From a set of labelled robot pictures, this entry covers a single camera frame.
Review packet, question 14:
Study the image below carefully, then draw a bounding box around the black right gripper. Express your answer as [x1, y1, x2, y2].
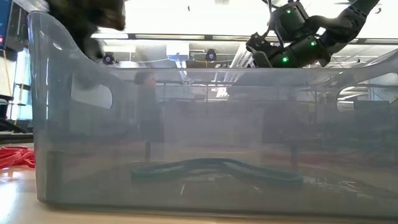
[245, 30, 332, 68]

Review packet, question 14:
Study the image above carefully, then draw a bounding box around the white hanging box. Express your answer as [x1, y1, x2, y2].
[166, 42, 190, 63]

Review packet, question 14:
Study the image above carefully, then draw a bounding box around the grey translucent plastic basket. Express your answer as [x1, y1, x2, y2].
[27, 11, 398, 218]

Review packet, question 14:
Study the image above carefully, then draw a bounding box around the black aluminium frame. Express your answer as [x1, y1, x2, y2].
[0, 118, 34, 145]

